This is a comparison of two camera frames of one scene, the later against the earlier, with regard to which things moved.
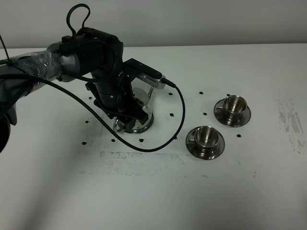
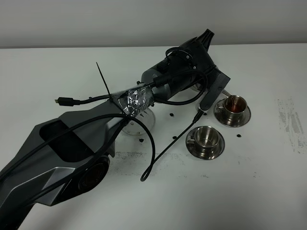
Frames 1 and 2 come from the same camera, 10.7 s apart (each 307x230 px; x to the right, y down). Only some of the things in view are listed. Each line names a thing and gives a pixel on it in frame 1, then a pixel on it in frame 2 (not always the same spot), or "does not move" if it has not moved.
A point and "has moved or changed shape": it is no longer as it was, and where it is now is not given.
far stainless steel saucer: x=220 y=116 does not move
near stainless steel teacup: x=206 y=139 does not move
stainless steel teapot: x=142 y=97 has moved or changed shape
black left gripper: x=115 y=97 to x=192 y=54
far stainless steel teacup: x=234 y=107 does not move
